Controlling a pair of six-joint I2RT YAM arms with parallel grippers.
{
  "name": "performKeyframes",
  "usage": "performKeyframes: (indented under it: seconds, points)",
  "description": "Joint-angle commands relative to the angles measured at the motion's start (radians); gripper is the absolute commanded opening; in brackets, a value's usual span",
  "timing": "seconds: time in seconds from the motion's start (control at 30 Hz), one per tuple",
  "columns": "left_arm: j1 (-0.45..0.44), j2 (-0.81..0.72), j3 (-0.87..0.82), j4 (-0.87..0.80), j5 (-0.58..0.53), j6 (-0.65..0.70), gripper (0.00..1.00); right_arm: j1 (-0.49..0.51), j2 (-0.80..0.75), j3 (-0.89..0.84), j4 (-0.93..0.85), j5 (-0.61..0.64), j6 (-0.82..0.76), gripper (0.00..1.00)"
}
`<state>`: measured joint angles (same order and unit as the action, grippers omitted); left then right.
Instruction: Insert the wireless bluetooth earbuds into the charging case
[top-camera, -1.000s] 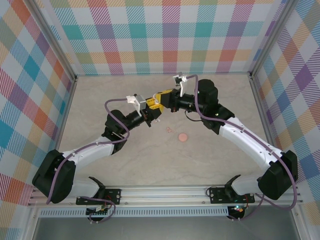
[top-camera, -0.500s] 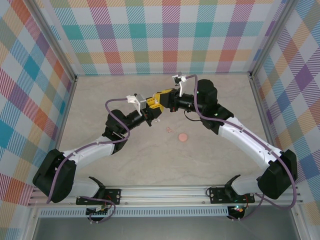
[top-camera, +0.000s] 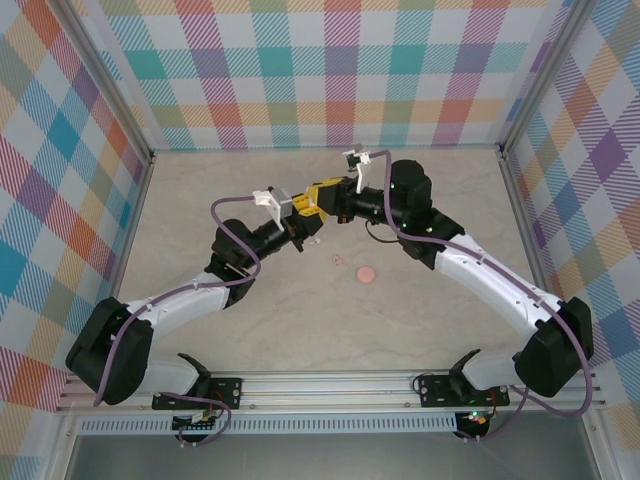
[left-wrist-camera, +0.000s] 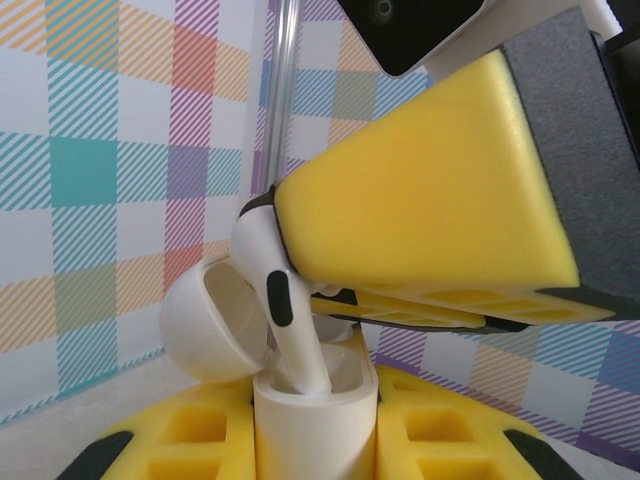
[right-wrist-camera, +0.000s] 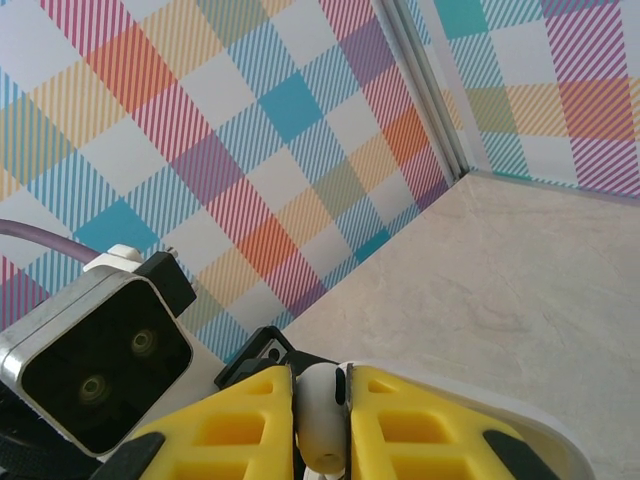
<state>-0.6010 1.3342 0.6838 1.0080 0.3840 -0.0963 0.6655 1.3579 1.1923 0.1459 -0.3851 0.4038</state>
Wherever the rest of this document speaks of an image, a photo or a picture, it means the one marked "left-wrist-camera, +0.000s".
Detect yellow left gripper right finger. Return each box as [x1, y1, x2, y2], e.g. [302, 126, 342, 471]
[374, 364, 572, 480]

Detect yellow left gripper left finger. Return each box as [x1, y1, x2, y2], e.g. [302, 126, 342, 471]
[58, 376, 257, 480]

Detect white earbud charging case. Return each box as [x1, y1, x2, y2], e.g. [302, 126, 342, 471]
[158, 257, 381, 480]

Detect white wireless earbud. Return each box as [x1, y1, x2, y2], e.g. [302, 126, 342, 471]
[228, 203, 335, 397]

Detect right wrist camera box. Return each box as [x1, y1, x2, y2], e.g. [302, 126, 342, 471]
[335, 0, 490, 79]

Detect aluminium frame post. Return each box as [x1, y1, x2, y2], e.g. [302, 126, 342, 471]
[258, 0, 303, 201]

